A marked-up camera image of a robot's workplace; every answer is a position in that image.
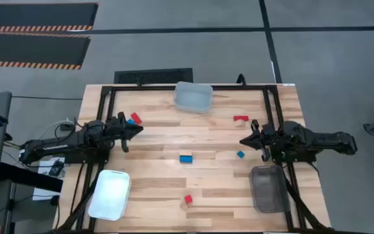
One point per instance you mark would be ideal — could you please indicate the black aluminium table frame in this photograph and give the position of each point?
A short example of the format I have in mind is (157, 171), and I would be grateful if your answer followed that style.
(141, 87)

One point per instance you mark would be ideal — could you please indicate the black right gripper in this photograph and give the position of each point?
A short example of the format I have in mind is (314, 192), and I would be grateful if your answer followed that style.
(269, 139)

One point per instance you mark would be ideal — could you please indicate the red cube block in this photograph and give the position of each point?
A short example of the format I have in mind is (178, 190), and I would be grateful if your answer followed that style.
(188, 199)

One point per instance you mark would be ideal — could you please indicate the black power plug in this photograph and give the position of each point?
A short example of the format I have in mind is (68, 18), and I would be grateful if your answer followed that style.
(54, 200)

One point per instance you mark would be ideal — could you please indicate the white paper sheet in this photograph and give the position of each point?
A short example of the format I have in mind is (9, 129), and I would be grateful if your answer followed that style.
(44, 195)

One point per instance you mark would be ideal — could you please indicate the small blue cube block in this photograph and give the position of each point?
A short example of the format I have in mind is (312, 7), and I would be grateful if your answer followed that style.
(240, 154)

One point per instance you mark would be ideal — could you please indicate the long rectangular blue block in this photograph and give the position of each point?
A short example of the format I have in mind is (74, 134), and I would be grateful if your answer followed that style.
(186, 159)

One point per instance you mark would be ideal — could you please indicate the dark smoky plastic bin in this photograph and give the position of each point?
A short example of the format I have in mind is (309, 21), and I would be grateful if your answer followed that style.
(268, 190)

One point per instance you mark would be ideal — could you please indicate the grey translucent plastic bin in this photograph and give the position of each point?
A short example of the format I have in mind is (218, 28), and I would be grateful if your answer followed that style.
(193, 97)

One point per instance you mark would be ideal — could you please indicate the long natural wood block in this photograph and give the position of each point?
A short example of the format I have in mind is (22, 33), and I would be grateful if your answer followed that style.
(185, 153)

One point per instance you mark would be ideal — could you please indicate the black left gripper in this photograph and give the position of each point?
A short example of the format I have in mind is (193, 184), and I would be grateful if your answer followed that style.
(117, 131)

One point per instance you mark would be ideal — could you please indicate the red wedge block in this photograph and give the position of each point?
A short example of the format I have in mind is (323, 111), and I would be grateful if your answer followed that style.
(136, 118)

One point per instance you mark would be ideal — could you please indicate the black ribbed floor mat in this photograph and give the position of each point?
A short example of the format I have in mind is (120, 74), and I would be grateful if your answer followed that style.
(153, 76)

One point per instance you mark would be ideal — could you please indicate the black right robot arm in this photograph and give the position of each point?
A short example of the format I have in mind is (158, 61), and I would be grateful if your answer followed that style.
(320, 141)

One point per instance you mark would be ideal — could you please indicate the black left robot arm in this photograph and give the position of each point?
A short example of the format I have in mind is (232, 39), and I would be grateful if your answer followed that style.
(60, 146)

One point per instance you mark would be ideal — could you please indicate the white plastic bin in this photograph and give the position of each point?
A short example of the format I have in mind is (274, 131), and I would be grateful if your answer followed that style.
(109, 195)

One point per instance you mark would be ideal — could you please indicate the small black handheld device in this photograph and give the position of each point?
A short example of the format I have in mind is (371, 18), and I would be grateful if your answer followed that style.
(56, 168)

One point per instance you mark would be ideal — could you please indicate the rectangular natural wood block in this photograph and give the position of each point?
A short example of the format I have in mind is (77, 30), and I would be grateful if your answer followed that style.
(242, 123)

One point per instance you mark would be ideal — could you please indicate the long red block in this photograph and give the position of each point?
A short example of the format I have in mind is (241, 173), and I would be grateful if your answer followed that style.
(241, 118)

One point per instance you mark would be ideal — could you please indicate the black hazard-striped floor mat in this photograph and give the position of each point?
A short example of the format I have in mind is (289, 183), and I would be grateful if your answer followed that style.
(31, 48)
(37, 14)

